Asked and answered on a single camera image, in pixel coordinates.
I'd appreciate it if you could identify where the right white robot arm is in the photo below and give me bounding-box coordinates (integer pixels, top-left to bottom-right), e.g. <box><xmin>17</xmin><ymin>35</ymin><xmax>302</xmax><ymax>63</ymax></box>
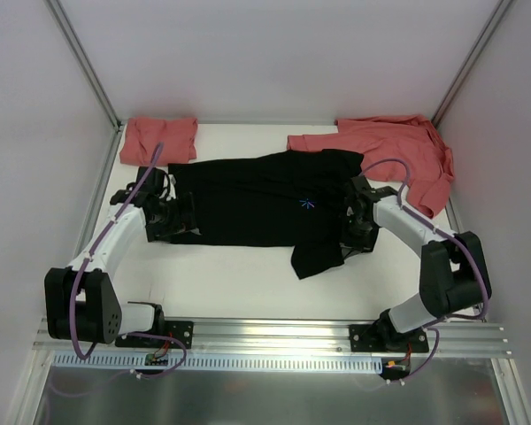
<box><xmin>341</xmin><ymin>176</ymin><xmax>492</xmax><ymax>352</ymax></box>

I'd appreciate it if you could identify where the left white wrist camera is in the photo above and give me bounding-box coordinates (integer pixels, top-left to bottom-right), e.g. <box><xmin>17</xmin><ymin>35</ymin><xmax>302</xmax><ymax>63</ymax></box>
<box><xmin>165</xmin><ymin>174</ymin><xmax>176</xmax><ymax>189</ymax></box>

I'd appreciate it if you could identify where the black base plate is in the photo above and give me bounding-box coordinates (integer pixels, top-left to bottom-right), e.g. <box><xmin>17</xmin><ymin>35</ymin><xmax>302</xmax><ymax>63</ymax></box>
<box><xmin>348</xmin><ymin>323</ymin><xmax>429</xmax><ymax>353</ymax></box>
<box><xmin>115</xmin><ymin>320</ymin><xmax>194</xmax><ymax>349</ymax></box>

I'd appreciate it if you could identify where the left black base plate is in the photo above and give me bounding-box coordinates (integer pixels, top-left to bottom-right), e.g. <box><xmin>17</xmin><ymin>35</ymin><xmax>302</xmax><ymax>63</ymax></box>
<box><xmin>115</xmin><ymin>320</ymin><xmax>194</xmax><ymax>349</ymax></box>

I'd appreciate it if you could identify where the black t shirt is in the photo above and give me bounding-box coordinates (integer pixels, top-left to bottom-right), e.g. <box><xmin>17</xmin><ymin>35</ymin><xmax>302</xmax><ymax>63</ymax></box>
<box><xmin>168</xmin><ymin>150</ymin><xmax>364</xmax><ymax>279</ymax></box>

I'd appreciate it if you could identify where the white slotted cable duct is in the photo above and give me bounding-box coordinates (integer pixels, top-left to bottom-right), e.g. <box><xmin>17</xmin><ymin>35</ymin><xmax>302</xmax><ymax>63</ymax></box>
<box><xmin>52</xmin><ymin>351</ymin><xmax>382</xmax><ymax>375</ymax></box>

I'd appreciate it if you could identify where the folded red t shirt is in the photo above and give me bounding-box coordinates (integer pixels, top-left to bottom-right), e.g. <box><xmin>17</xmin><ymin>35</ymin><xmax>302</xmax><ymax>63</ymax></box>
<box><xmin>119</xmin><ymin>117</ymin><xmax>198</xmax><ymax>166</ymax></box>

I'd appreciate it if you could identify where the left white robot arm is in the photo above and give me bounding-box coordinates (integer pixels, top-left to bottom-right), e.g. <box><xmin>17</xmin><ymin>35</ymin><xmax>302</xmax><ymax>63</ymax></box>
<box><xmin>44</xmin><ymin>167</ymin><xmax>198</xmax><ymax>346</ymax></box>

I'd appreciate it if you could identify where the crumpled red t shirt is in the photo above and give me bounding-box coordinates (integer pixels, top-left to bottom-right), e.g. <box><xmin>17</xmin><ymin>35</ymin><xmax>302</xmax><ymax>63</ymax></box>
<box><xmin>287</xmin><ymin>115</ymin><xmax>455</xmax><ymax>218</ymax></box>

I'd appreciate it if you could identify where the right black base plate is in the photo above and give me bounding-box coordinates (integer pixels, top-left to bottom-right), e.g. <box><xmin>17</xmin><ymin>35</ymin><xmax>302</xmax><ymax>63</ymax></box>
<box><xmin>348</xmin><ymin>323</ymin><xmax>429</xmax><ymax>353</ymax></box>

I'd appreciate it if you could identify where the aluminium front rail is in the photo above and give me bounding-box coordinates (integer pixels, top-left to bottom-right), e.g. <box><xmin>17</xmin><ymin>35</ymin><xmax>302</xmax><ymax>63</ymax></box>
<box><xmin>33</xmin><ymin>314</ymin><xmax>512</xmax><ymax>356</ymax></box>

